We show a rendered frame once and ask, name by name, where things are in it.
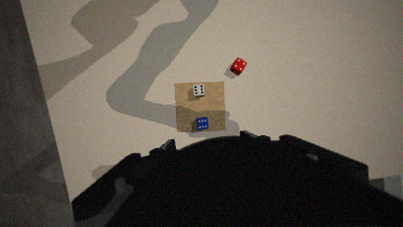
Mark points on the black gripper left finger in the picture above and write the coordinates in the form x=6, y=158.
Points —
x=96, y=205

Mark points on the white die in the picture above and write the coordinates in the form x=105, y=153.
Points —
x=198, y=90

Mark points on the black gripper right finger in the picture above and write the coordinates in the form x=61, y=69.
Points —
x=332, y=159

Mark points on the blue die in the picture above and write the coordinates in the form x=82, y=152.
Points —
x=202, y=123

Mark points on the tan mat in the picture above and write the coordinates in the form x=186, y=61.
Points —
x=189, y=107

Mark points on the red die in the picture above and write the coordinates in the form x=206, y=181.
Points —
x=238, y=66

